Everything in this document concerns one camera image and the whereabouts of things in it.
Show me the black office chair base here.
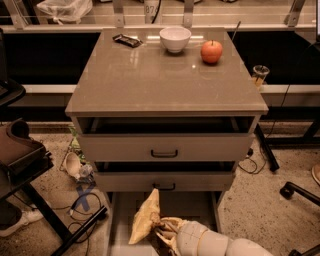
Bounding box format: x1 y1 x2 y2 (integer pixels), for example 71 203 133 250
279 181 320 256

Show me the brown chip bag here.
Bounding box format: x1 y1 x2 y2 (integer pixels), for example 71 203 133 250
129 188 160 245

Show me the bottom drawer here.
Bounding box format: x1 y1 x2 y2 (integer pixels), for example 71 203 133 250
107 191 221 256

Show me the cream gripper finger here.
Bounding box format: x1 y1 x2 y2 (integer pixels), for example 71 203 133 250
151 213 187 233
155 229 178 256

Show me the white ceramic bowl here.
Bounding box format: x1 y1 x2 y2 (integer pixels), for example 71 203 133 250
159 27 191 53

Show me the black table leg bar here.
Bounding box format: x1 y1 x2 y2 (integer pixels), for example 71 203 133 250
255 125 279 172

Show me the black floor cable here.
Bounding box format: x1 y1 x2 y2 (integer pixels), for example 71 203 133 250
49 191 104 256

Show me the clear plastic bag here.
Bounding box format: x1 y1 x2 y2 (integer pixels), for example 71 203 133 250
36 0 93 24

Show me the white crumpled cup on floor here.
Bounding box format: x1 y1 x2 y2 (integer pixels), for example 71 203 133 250
63 152 93 183

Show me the red apple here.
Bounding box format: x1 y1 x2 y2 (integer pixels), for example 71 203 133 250
200 40 223 64

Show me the drawer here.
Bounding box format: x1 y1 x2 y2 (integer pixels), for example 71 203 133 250
94 162 234 192
107 191 221 256
78 117 254 162

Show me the brown tray on side table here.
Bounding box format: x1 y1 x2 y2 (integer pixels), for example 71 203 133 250
0 119 46 176

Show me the middle drawer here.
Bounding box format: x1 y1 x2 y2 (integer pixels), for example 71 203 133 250
94 162 234 192

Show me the plastic cup with drink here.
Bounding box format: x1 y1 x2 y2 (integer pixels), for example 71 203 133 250
252 65 270 88

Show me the top drawer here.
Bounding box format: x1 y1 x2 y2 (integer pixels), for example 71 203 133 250
78 117 254 162

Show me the grey drawer cabinet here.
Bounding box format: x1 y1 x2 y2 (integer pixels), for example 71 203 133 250
66 28 267 255

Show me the white sneaker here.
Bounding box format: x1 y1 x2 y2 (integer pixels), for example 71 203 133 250
0 210 43 237

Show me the black side table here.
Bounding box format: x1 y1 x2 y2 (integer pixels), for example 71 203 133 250
0 78 109 256

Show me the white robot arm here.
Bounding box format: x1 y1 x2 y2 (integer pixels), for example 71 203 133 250
150 213 274 256

